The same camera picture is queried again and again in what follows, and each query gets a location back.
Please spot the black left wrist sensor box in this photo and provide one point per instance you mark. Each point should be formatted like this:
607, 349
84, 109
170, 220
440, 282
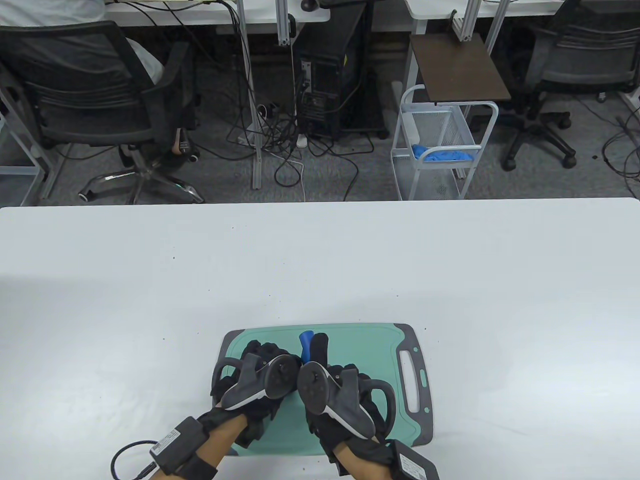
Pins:
180, 445

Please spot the blue cloth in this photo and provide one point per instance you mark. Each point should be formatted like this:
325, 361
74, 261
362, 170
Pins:
442, 155

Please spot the grey hand controller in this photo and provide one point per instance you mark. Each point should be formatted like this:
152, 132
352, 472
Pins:
245, 385
345, 405

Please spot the person's right forearm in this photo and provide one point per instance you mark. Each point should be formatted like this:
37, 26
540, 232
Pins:
362, 465

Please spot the person's left forearm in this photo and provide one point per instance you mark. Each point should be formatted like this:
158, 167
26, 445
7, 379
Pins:
222, 442

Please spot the black computer mouse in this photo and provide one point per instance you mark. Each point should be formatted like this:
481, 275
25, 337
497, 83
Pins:
310, 4

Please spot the green grey cutting board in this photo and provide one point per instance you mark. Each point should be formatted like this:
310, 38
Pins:
365, 345

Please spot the blue plastic scraper cutter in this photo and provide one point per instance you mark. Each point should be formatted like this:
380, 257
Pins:
305, 345

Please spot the dark brown board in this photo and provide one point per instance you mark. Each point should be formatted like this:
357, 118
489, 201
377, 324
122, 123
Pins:
460, 70

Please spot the white metal frame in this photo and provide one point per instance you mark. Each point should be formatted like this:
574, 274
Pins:
25, 170

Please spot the grey mesh office chair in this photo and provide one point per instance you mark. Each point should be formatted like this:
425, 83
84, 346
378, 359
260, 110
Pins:
575, 60

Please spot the grey left hand controller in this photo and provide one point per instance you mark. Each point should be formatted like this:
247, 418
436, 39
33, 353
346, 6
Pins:
245, 385

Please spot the white power strip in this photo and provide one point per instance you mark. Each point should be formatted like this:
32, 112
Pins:
301, 141

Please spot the white desk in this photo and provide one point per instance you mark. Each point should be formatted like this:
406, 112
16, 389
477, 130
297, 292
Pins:
260, 15
435, 7

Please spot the person's left hand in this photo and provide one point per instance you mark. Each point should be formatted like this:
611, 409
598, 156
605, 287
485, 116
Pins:
262, 415

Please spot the person's right hand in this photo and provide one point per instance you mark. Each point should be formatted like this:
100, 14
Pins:
319, 347

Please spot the aluminium profile post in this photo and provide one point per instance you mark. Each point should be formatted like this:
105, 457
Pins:
497, 25
466, 22
285, 25

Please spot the black computer tower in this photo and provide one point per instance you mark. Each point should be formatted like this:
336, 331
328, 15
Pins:
325, 75

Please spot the grey right hand controller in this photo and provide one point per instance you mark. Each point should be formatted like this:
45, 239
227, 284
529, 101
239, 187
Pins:
345, 405

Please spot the black mesh office chair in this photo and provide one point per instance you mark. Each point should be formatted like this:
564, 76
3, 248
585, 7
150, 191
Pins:
75, 95

